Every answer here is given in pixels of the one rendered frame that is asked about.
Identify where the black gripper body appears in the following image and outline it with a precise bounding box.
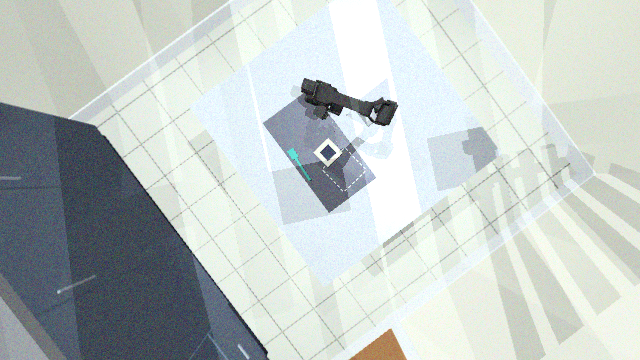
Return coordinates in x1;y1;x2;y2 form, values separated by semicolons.
304;94;343;116

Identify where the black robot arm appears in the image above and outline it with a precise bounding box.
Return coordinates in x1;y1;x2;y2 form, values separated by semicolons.
301;78;399;126

